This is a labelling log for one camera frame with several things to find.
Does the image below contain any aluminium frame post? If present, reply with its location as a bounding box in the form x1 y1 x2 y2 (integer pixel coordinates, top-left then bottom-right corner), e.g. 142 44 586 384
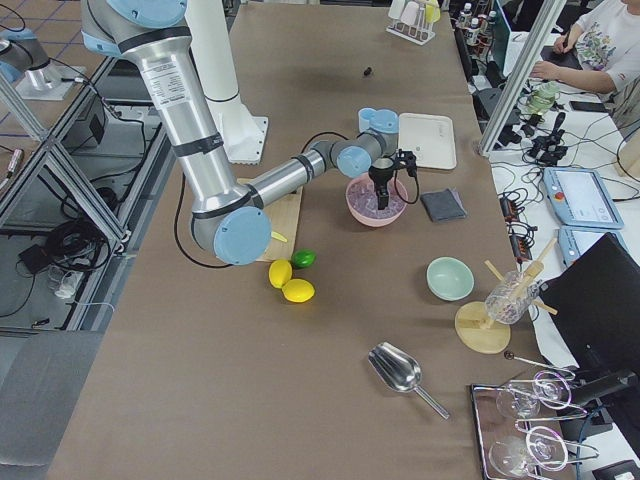
478 0 566 158

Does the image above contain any white wire cup rack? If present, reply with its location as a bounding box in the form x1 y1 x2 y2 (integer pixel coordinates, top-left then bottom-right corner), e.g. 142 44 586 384
386 0 435 46

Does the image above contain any green lime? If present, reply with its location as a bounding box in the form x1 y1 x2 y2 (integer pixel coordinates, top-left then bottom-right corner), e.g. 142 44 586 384
290 249 316 269

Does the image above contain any mint green bowl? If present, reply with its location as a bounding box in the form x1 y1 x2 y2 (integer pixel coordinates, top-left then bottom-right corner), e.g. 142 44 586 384
426 257 475 301

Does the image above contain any black tray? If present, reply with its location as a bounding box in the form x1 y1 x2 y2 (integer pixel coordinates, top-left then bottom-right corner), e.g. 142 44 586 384
471 385 599 479

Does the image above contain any yellow lemon wedge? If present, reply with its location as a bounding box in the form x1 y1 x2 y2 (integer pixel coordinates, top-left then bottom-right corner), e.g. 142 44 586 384
271 231 288 243

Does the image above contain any white plastic cup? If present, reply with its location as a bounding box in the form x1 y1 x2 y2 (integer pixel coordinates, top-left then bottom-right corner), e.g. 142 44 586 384
388 0 405 20

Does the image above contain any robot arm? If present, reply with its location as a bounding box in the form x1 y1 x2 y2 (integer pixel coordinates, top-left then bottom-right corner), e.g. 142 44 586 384
1 29 86 101
81 1 399 265

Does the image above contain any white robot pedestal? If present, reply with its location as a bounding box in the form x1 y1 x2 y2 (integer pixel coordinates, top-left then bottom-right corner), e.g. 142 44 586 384
186 0 268 165

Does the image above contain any wooden cutting board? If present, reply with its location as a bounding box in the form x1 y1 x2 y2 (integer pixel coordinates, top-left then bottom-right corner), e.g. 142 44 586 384
258 187 303 262

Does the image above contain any clear textured glass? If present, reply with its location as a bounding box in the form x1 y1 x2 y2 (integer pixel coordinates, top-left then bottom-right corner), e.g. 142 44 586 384
485 271 540 325

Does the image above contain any black monitor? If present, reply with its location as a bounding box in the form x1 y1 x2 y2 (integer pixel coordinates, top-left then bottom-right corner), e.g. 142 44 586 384
541 233 639 373

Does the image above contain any pink plastic cup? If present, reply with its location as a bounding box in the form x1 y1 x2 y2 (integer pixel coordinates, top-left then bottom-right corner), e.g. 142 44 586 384
400 1 420 27

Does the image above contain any pink bowl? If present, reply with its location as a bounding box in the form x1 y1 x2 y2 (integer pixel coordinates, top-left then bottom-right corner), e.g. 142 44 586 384
345 174 407 228

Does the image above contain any blue teach pendant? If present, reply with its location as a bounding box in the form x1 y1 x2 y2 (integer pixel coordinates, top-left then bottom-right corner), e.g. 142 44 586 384
557 225 627 268
542 167 624 230

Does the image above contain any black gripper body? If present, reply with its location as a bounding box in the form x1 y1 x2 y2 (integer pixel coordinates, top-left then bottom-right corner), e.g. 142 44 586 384
368 158 395 190

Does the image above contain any light blue plastic cup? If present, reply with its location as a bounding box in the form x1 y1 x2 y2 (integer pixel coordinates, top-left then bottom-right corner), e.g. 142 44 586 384
358 107 377 133

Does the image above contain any grey folded cloth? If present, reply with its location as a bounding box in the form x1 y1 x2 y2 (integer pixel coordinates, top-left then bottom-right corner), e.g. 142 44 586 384
420 188 467 223

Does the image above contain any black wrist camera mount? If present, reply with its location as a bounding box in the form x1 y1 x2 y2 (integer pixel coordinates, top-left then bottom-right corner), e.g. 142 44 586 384
395 149 417 178

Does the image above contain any yellow lemon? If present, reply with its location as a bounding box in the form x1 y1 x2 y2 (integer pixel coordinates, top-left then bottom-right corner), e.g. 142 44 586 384
281 278 315 303
268 259 293 289

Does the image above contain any clear ice cubes pile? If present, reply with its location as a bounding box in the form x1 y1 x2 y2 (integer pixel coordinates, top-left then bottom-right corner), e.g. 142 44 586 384
347 177 405 220

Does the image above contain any person in white shirt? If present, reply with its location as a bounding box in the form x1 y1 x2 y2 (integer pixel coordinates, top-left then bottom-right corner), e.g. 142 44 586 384
530 0 639 95

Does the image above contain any wine glass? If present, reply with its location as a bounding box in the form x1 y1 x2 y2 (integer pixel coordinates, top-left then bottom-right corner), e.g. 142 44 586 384
489 426 569 479
496 370 572 419

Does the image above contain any yellow plastic cup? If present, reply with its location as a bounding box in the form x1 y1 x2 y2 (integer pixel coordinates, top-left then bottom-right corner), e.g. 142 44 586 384
425 0 441 24

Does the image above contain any metal ice scoop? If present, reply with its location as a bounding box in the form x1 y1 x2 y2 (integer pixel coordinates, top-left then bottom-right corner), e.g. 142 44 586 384
368 342 450 420

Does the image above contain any cream plastic tray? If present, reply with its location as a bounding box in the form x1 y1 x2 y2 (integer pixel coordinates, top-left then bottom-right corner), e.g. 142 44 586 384
398 113 457 170

